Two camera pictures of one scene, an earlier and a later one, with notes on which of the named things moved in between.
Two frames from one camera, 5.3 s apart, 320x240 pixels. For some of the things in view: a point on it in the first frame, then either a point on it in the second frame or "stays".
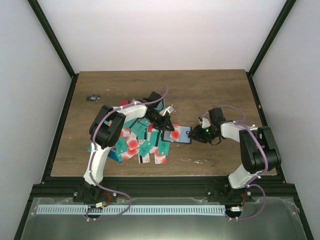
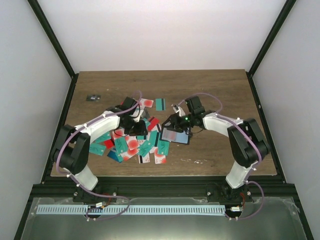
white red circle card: (159, 158) stays
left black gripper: (165, 121) -> (140, 131)
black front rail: (160, 186) stays
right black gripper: (198, 136) -> (175, 124)
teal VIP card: (164, 148) stays
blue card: (112, 154) stays
